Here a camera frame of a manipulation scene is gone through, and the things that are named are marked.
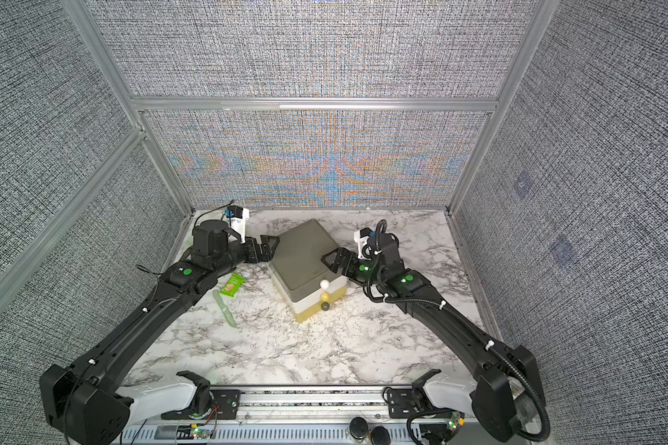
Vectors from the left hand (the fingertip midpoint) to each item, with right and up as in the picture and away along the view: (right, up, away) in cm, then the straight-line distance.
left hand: (271, 236), depth 76 cm
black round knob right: (+27, -45, -14) cm, 54 cm away
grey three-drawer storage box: (+9, -13, -1) cm, 16 cm away
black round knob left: (+23, -44, -12) cm, 51 cm away
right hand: (+16, -6, -1) cm, 17 cm away
